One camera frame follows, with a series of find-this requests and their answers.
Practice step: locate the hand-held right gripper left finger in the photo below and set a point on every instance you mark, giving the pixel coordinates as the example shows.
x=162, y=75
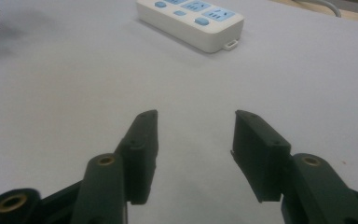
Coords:
x=141, y=155

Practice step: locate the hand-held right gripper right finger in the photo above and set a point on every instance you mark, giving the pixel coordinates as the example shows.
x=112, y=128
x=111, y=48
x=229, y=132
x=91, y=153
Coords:
x=258, y=155

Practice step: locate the white power strip, blue sockets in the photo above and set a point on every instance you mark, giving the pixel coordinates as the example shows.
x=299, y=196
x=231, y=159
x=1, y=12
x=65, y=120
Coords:
x=195, y=23

